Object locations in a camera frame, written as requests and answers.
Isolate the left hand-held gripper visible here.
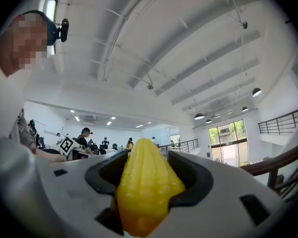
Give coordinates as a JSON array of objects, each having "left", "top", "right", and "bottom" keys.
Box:
[{"left": 59, "top": 136, "right": 87, "bottom": 156}]

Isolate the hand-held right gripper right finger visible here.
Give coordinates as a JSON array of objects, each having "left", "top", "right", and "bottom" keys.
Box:
[{"left": 167, "top": 150, "right": 291, "bottom": 238}]

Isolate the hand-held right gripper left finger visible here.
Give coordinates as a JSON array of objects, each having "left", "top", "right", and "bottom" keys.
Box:
[{"left": 27, "top": 150, "right": 129, "bottom": 238}]

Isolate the yellow corn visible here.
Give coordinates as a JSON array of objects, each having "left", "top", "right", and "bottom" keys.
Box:
[{"left": 110, "top": 138, "right": 187, "bottom": 238}]

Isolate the person's left forearm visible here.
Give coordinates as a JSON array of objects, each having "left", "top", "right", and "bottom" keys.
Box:
[{"left": 35, "top": 147, "right": 67, "bottom": 163}]

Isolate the group of small ceiling lights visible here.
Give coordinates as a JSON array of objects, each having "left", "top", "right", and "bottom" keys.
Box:
[{"left": 69, "top": 109, "right": 152, "bottom": 129}]

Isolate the large glass window door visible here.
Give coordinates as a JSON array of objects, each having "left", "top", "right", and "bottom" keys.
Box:
[{"left": 208, "top": 119, "right": 249, "bottom": 168}]

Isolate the black metal railing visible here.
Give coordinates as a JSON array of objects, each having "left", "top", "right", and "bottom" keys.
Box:
[
  {"left": 240, "top": 139, "right": 298, "bottom": 202},
  {"left": 158, "top": 138, "right": 199, "bottom": 160},
  {"left": 257, "top": 105, "right": 298, "bottom": 135}
]

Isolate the person's grey t-shirt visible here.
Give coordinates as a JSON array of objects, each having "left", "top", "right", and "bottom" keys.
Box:
[{"left": 0, "top": 53, "right": 68, "bottom": 166}]

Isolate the person's head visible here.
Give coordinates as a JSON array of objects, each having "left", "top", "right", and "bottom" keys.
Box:
[{"left": 0, "top": 10, "right": 58, "bottom": 78}]

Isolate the white tube ceiling light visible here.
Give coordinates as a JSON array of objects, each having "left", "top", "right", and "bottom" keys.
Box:
[{"left": 45, "top": 0, "right": 59, "bottom": 56}]

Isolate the black head-worn camera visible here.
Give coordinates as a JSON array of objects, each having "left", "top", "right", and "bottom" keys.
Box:
[{"left": 22, "top": 9, "right": 70, "bottom": 47}]

